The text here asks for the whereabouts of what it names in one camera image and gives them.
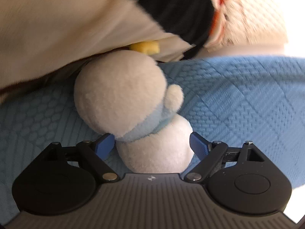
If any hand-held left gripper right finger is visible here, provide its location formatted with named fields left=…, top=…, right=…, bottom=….
left=185, top=132, right=265, bottom=182

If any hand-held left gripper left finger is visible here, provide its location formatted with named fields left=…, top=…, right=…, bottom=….
left=46, top=134, right=120, bottom=182

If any white and blue plush toy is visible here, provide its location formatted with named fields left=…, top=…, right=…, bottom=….
left=74, top=40, right=194, bottom=173

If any blue textured chair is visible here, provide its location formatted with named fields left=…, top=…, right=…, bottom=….
left=0, top=56, right=305, bottom=217

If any red black cream striped blanket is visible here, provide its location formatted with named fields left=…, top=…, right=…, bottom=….
left=0, top=0, right=289, bottom=103

